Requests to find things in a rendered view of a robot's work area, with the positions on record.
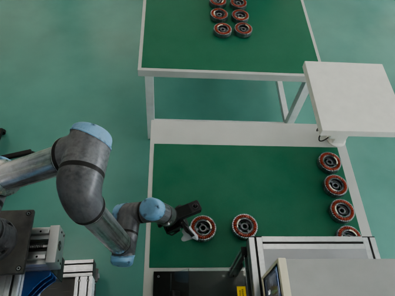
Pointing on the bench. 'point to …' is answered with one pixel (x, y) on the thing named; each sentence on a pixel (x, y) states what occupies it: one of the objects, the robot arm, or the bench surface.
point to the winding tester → (334, 277)
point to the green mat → (240, 197)
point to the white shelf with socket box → (350, 100)
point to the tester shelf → (303, 252)
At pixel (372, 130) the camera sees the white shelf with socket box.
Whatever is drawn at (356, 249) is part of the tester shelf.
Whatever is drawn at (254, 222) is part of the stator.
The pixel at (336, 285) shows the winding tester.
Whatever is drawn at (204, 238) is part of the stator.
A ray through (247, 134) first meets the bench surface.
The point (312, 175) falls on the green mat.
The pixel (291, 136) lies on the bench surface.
